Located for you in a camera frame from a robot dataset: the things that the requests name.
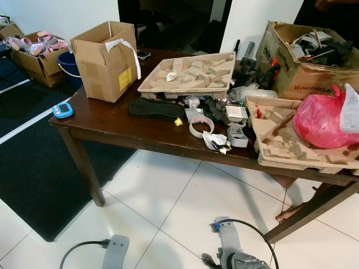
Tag person bare foot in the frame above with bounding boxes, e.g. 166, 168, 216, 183
274, 203, 307, 224

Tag crumpled white black wrapper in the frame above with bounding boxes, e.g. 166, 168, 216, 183
202, 132, 232, 155

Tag grey tape dispenser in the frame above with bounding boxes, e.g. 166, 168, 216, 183
227, 123, 252, 149

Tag beige moulded pulp tray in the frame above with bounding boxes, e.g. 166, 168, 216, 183
137, 52, 237, 100
245, 94, 359, 174

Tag white tape roll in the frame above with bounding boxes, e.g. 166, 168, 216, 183
188, 115, 215, 140

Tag small white box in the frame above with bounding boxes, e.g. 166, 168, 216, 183
224, 104, 249, 125

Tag black foam pieces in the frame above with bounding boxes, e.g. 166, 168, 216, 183
201, 96, 231, 125
232, 56, 281, 91

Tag black shoe insole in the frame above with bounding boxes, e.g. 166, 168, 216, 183
127, 99, 186, 120

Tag dark brown wooden table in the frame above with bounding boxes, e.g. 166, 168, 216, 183
49, 48, 359, 244

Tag clear plastic bag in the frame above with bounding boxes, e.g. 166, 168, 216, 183
229, 83, 279, 106

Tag red plastic bag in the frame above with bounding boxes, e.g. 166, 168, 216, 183
292, 85, 359, 150

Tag crumpled white paper ball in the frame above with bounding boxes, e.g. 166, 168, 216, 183
165, 69, 180, 84

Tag large printed cardboard box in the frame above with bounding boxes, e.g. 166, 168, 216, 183
255, 21, 359, 101

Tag white paper receipt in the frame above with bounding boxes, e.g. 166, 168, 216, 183
339, 84, 359, 134

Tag blue digital timer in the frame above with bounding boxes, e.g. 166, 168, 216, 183
52, 103, 75, 119

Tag upright cardboard box yellow label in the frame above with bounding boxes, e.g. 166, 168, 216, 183
70, 21, 141, 104

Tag white paper strip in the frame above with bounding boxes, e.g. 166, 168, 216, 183
104, 38, 142, 80

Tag blue plastic bucket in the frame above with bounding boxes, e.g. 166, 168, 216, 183
57, 52, 85, 91

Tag cardboard box with pink items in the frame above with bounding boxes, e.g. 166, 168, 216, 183
11, 31, 72, 87

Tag pink items bundle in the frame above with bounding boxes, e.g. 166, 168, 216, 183
10, 32, 69, 58

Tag small brown cardboard box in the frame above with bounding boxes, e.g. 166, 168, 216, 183
0, 22, 26, 41

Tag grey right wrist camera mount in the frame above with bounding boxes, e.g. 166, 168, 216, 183
212, 217, 243, 257

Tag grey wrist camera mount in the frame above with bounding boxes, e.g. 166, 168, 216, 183
101, 235, 130, 269
212, 217, 243, 257

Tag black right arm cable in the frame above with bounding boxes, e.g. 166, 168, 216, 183
211, 219, 280, 269

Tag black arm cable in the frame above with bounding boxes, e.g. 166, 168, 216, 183
59, 239, 111, 269
211, 219, 280, 269

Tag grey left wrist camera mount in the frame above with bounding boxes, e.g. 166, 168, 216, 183
101, 235, 130, 269

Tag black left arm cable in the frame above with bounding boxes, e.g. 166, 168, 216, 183
59, 239, 111, 269

